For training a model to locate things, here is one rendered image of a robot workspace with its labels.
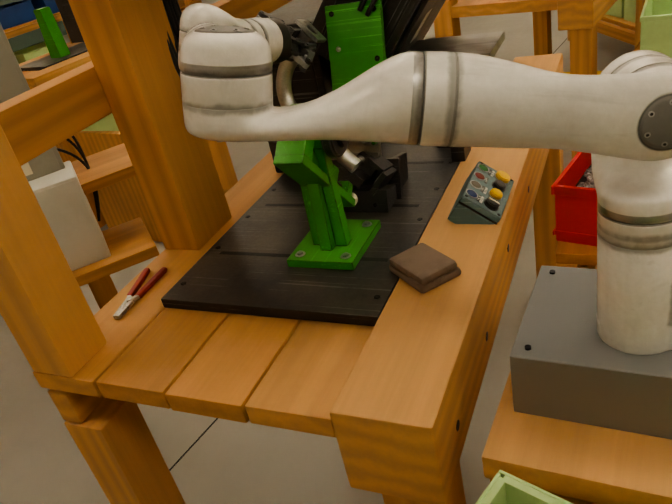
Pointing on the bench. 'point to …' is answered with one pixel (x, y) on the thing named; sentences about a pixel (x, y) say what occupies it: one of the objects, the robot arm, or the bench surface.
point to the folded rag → (424, 267)
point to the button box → (464, 209)
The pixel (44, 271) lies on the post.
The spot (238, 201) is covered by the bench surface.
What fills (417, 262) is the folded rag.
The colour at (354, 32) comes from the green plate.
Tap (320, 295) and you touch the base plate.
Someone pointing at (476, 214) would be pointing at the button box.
